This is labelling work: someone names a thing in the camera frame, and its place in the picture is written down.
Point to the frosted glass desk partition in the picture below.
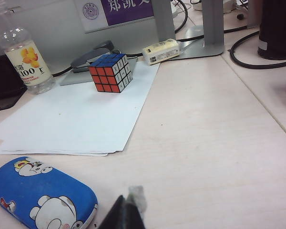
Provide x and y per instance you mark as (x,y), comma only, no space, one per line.
(57,28)

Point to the blue cartoon glasses case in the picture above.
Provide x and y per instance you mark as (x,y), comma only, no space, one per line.
(38,181)

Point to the black rectangular pad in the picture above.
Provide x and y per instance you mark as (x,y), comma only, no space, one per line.
(2,83)

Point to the Rubik's cube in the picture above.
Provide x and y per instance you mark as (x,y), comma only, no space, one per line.
(105,78)

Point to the purple and white name plate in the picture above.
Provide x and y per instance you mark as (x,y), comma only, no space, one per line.
(124,12)

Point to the grey stapler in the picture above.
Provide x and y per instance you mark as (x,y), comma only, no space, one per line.
(85,60)

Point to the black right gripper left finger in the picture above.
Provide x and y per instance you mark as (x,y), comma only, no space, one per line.
(115,217)

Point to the black cylindrical container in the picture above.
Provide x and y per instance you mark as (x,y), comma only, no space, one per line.
(276,23)

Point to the pale yellow tissue pack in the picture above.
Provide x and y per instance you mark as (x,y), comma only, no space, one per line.
(159,51)

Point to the white paper sheets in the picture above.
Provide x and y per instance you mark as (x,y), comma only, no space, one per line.
(74,119)

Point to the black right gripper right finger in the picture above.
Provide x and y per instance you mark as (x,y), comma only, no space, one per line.
(133,214)

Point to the clear C100 drink bottle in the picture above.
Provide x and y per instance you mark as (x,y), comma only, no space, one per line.
(28,66)

